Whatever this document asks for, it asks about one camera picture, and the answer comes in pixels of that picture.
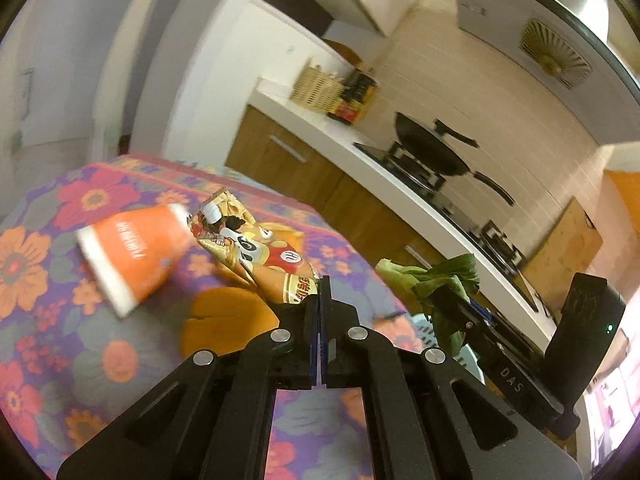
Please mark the range hood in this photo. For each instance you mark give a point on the range hood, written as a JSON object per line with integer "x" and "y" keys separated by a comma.
{"x": 545, "y": 35}

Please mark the wide dark sauce bottle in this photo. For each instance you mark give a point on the wide dark sauce bottle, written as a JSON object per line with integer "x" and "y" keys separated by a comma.
{"x": 362, "y": 95}

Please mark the printed snack bag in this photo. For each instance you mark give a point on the printed snack bag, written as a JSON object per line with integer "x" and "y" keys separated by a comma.
{"x": 260, "y": 255}

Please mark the wooden cutting board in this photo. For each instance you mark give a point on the wooden cutting board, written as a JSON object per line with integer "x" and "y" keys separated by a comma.
{"x": 565, "y": 245}

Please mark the orange paper cup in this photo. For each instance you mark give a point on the orange paper cup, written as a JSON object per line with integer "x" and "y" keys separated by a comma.
{"x": 135, "y": 255}

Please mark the beige utensil basket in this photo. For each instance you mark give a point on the beige utensil basket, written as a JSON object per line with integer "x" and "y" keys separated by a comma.
{"x": 315, "y": 82}

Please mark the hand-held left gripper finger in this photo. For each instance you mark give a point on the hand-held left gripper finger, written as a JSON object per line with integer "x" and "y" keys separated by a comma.
{"x": 324, "y": 340}
{"x": 314, "y": 340}

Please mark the black gas stove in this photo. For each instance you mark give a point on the black gas stove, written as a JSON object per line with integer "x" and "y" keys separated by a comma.
{"x": 450, "y": 205}

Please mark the orange peel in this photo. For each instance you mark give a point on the orange peel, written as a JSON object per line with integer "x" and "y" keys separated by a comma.
{"x": 220, "y": 320}

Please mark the black wok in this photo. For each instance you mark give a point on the black wok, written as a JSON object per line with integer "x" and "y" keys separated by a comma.
{"x": 430, "y": 147}

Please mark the orange wall cabinet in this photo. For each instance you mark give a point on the orange wall cabinet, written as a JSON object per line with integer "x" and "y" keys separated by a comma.
{"x": 622, "y": 200}

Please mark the wooden box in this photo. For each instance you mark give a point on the wooden box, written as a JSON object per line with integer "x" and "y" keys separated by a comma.
{"x": 342, "y": 50}

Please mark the light blue plastic basket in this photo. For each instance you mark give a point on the light blue plastic basket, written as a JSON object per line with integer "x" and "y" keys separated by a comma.
{"x": 425, "y": 331}

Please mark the green bok choy leaf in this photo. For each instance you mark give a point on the green bok choy leaf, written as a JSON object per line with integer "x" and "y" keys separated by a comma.
{"x": 440, "y": 275}

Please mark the floral tablecloth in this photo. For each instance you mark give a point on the floral tablecloth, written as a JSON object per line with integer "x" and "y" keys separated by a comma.
{"x": 100, "y": 370}

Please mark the wooden kitchen cabinet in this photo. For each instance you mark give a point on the wooden kitchen cabinet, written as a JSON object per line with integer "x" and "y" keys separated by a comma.
{"x": 320, "y": 175}

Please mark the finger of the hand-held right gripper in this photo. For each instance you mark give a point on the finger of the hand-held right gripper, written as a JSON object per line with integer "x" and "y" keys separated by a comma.
{"x": 482, "y": 312}
{"x": 455, "y": 312}

